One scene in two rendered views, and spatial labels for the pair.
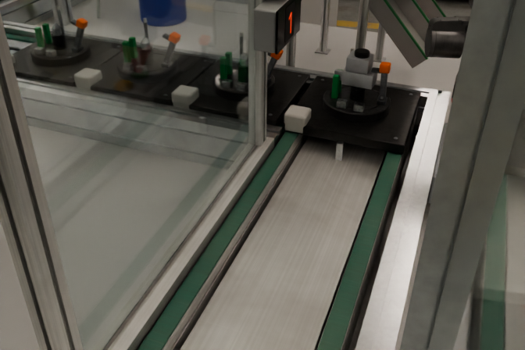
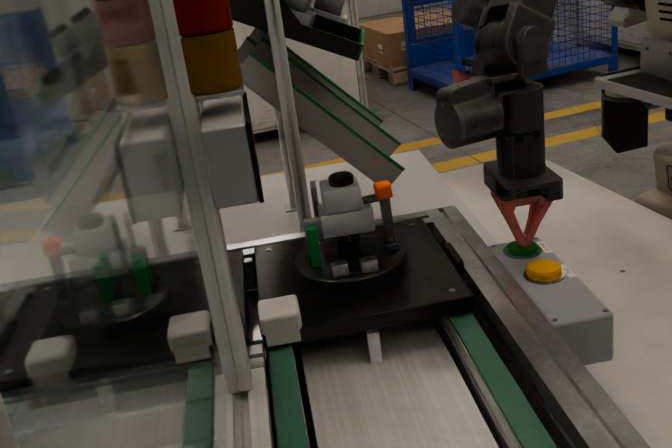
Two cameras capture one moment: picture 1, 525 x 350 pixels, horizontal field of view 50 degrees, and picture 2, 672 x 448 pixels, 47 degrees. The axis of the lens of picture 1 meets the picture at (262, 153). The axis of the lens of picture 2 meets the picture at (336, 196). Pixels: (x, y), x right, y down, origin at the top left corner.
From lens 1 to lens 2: 0.36 m
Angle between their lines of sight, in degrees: 26
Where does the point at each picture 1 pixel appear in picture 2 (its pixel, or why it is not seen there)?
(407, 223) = (588, 411)
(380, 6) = (312, 114)
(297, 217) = not seen: outside the picture
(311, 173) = (354, 402)
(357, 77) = (348, 219)
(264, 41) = (234, 186)
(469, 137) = not seen: outside the picture
